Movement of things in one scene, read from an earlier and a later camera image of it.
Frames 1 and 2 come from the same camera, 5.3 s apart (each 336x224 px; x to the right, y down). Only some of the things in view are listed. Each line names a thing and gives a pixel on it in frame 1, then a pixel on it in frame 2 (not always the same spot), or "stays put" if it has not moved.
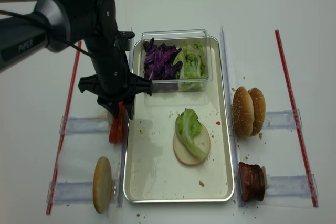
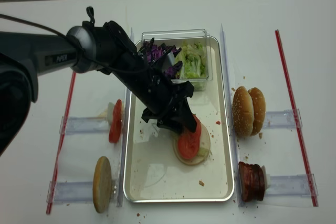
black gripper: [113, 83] → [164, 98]
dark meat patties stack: [252, 182] stays put
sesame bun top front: [243, 114] stays put
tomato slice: [120, 125] → [189, 141]
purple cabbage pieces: [158, 61] stays put
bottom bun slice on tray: [184, 155] stays put
